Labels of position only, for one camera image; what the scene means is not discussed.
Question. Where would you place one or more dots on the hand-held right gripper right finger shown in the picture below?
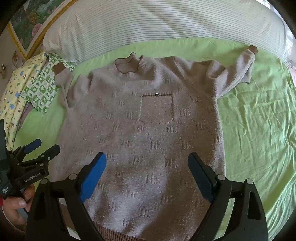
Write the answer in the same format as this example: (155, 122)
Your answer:
(201, 179)

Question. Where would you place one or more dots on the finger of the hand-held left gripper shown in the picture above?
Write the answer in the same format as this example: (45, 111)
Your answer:
(48, 154)
(32, 145)

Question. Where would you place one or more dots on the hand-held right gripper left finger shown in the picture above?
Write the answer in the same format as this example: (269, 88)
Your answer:
(93, 178)

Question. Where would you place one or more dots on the grey knitted sweater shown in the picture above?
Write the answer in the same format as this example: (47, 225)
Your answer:
(150, 129)

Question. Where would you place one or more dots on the person's left hand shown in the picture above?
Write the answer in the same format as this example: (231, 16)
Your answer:
(19, 205)

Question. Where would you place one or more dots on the yellow printed cloth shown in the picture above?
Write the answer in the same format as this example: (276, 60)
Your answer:
(16, 92)

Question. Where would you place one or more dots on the green checked cloth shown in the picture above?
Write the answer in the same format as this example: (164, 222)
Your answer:
(44, 90)

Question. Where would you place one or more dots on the green bed sheet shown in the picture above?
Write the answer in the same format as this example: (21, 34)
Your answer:
(259, 129)

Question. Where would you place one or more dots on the white striped pillow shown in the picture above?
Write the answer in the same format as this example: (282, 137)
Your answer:
(161, 20)

